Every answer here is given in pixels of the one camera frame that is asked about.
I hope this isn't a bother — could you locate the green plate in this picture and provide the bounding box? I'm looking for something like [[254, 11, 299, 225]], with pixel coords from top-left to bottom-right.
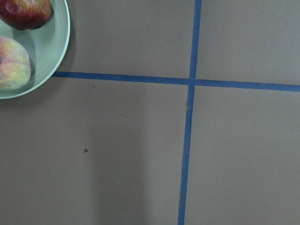
[[0, 0, 71, 99]]

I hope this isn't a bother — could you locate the pink green peach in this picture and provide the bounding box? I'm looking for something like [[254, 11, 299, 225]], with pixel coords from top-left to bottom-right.
[[0, 36, 31, 91]]

